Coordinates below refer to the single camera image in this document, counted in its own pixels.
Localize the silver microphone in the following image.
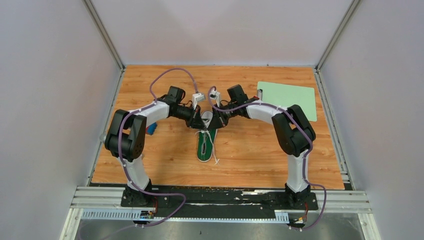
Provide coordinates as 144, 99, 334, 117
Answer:
99, 133, 107, 143

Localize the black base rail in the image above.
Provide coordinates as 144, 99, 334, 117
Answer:
71, 183, 374, 224

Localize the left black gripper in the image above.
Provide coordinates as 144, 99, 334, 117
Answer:
172, 103, 207, 131

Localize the light green clipboard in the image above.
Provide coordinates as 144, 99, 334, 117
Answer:
257, 81, 318, 122

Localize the blue yellow toy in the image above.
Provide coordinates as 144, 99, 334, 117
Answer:
145, 122, 158, 136

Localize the white shoelace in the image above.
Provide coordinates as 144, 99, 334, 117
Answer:
195, 129, 221, 166

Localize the green canvas sneaker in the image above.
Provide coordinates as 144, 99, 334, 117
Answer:
196, 110, 220, 163

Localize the purple cable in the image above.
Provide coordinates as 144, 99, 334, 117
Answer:
207, 86, 328, 232
79, 67, 200, 240

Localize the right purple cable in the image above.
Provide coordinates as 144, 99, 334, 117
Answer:
207, 86, 328, 232

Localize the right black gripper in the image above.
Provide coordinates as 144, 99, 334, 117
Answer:
207, 102, 238, 132

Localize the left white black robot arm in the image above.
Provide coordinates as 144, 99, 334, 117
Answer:
104, 86, 206, 207

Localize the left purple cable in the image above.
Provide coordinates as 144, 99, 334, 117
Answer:
79, 67, 200, 240

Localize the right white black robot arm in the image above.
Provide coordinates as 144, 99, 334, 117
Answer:
207, 84, 316, 209

